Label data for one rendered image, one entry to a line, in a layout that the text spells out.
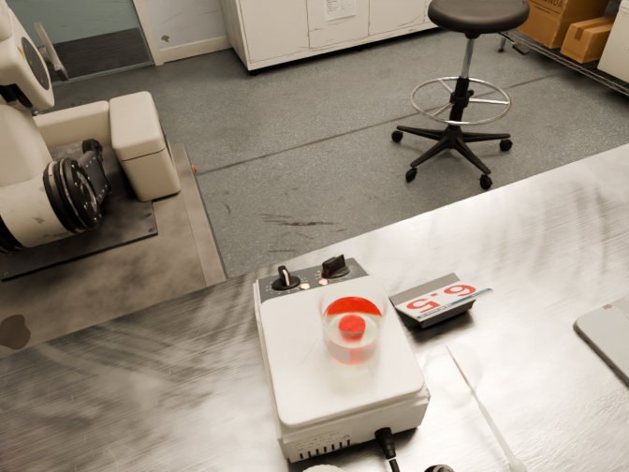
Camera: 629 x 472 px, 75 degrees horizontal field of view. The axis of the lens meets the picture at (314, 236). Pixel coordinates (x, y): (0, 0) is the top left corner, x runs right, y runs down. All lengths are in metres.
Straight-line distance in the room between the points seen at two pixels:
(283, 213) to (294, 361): 1.39
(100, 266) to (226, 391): 0.81
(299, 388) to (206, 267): 0.78
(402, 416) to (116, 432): 0.27
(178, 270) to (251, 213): 0.71
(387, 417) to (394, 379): 0.04
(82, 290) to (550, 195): 1.03
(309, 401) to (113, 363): 0.25
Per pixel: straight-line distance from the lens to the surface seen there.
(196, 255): 1.13
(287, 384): 0.35
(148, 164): 1.26
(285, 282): 0.44
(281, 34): 2.76
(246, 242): 1.64
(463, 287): 0.50
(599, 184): 0.73
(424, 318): 0.44
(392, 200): 1.76
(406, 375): 0.36
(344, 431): 0.37
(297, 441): 0.37
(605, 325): 0.54
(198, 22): 3.25
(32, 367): 0.57
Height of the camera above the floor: 1.16
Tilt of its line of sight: 46 degrees down
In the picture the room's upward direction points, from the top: 6 degrees counter-clockwise
